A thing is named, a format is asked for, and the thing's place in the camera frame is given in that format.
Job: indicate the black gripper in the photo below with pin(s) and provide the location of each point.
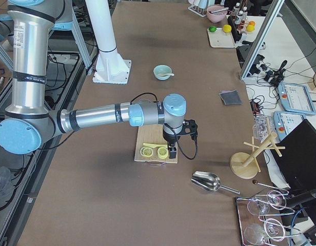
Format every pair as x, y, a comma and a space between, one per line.
170, 140

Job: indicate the white ceramic spoon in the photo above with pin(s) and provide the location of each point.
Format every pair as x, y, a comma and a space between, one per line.
165, 74

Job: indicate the green ceramic bowl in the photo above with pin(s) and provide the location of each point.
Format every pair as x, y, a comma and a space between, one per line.
162, 69

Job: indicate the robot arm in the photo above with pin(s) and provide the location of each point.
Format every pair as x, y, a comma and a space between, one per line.
28, 124

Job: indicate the pink bowl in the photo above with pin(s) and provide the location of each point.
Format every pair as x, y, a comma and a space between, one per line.
216, 13

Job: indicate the yellow plastic knife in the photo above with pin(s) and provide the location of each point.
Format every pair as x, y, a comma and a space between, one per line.
151, 145

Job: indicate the lemon slice near blade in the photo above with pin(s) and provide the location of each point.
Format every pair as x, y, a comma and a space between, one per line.
146, 152

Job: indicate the steel scoop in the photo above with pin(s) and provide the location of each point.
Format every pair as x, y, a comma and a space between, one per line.
210, 182

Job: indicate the wooden mug tree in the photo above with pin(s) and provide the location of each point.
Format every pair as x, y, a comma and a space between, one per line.
245, 165

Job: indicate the grey folded cloth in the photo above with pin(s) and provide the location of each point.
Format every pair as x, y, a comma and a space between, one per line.
230, 97

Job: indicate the clear plastic container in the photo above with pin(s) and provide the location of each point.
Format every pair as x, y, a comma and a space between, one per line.
262, 127

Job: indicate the upper wine glass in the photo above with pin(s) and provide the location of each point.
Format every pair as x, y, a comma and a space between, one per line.
261, 204

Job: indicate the lower teach pendant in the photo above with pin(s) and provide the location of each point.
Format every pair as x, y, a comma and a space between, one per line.
285, 122

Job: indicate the teach pendant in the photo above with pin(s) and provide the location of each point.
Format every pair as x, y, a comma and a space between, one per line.
296, 98
285, 122

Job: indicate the wine glass rack tray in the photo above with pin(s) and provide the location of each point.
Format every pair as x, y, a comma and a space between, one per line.
260, 219

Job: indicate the lower wine glass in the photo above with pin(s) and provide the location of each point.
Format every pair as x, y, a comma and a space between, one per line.
270, 230

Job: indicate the beige tray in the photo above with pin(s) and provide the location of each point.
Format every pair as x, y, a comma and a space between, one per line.
220, 39

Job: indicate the black monitor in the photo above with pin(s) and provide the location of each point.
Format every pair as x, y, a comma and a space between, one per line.
298, 161

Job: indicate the upper teach pendant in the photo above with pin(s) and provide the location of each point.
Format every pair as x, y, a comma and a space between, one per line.
296, 98

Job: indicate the yellow lemon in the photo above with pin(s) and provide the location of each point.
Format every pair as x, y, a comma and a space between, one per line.
227, 28

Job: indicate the bottle carrier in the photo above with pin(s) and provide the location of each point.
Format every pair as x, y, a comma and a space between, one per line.
237, 20

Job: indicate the lemon slice near handle end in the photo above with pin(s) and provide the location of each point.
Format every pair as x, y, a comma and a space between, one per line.
162, 152

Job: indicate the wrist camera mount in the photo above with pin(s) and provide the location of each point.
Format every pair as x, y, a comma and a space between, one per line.
190, 128

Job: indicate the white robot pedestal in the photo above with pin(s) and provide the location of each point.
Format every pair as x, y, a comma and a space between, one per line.
110, 67

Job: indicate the aluminium frame post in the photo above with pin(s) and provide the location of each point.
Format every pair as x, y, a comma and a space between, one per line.
264, 29

